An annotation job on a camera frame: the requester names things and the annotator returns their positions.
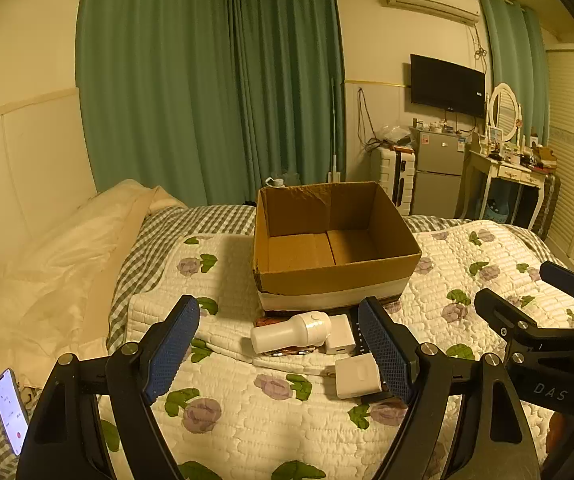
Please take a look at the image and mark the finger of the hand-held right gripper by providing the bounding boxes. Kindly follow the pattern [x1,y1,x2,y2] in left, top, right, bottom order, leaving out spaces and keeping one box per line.
[474,287,574,361]
[539,260,574,331]

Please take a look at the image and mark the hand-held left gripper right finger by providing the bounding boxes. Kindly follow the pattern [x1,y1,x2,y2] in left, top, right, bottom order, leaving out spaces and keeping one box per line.
[357,296,542,480]

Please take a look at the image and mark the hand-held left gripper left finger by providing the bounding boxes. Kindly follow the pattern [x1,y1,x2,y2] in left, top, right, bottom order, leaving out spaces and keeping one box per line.
[15,294,201,480]

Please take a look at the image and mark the white square box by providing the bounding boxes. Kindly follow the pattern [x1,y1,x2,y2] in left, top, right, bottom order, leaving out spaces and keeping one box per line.
[335,352,384,400]

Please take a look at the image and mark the white charger adapter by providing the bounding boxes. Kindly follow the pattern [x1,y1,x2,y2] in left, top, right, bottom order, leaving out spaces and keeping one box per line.
[324,315,356,356]

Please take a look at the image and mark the white plastic bottle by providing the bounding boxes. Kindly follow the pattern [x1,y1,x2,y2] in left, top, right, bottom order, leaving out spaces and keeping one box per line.
[250,310,330,354]

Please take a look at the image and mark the cardboard box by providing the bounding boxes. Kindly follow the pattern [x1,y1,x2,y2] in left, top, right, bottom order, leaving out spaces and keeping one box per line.
[252,181,422,313]

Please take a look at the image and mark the blue plastic basket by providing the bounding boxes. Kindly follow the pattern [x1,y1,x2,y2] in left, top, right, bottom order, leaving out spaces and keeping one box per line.
[482,200,510,221]

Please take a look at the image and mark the white dressing table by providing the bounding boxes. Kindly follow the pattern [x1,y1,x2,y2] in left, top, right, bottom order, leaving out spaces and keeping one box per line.
[459,147,548,233]

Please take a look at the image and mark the small brown carton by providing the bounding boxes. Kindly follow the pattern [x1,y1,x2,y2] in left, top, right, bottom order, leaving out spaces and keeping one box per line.
[532,145,558,168]

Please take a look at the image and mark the white floral quilt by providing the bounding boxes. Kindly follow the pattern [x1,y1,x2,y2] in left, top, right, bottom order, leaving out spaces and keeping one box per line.
[97,227,574,480]

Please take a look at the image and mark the cream pillow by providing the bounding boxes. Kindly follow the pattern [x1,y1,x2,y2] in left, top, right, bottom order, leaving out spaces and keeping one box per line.
[0,179,188,391]

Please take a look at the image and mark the silver small fridge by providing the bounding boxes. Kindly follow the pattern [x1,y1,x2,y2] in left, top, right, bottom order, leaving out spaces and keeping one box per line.
[411,127,468,220]

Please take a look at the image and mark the smartphone with lit screen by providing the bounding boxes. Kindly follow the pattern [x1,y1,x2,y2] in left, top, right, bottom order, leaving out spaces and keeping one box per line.
[0,367,30,457]

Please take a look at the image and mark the white ribbed suitcase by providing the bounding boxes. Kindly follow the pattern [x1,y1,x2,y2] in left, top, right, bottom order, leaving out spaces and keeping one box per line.
[378,146,418,216]

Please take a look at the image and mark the white oval vanity mirror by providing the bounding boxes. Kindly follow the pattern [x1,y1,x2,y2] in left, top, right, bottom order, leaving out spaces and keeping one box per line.
[487,82,524,143]

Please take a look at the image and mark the clear water jug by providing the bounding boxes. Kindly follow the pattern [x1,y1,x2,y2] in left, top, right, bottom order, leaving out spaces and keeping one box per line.
[265,172,300,188]

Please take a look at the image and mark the clear plastic bag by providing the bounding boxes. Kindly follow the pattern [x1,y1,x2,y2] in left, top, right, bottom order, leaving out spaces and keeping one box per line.
[379,125,412,148]

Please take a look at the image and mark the light green window curtain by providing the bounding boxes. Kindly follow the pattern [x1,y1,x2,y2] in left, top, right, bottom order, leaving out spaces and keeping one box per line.
[479,0,550,156]

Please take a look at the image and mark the white padded headboard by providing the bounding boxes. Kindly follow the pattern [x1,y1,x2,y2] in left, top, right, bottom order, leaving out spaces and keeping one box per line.
[0,87,98,286]

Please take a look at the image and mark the wide green curtain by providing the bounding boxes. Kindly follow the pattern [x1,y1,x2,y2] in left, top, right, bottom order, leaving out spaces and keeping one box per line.
[76,0,240,208]

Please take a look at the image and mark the narrow green curtain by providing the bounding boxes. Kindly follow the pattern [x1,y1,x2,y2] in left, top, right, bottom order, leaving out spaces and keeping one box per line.
[227,0,348,206]

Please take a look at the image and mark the black wall television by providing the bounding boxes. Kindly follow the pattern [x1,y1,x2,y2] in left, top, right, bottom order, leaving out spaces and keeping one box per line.
[410,54,486,120]

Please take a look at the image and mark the hanging wall cables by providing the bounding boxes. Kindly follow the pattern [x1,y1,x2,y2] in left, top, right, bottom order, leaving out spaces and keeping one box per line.
[357,87,382,151]

